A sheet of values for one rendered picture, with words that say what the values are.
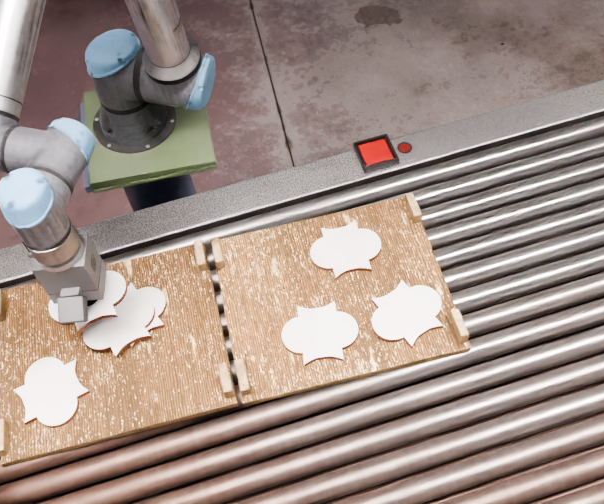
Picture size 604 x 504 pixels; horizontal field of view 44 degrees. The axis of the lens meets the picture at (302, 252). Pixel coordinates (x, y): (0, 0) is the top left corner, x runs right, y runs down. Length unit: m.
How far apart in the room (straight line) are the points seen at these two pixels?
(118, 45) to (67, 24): 2.02
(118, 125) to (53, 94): 1.63
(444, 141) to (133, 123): 0.67
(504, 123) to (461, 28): 1.66
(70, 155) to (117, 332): 0.38
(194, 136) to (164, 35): 0.34
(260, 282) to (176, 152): 0.42
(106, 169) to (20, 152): 0.53
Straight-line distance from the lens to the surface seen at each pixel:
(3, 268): 1.63
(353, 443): 1.30
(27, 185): 1.12
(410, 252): 1.45
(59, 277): 1.25
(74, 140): 1.19
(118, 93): 1.64
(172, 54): 1.50
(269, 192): 1.57
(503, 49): 3.25
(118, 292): 1.34
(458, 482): 1.29
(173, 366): 1.37
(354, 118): 2.95
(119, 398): 1.37
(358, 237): 1.45
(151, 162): 1.70
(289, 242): 1.47
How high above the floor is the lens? 2.14
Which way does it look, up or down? 56 degrees down
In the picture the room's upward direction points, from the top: 8 degrees counter-clockwise
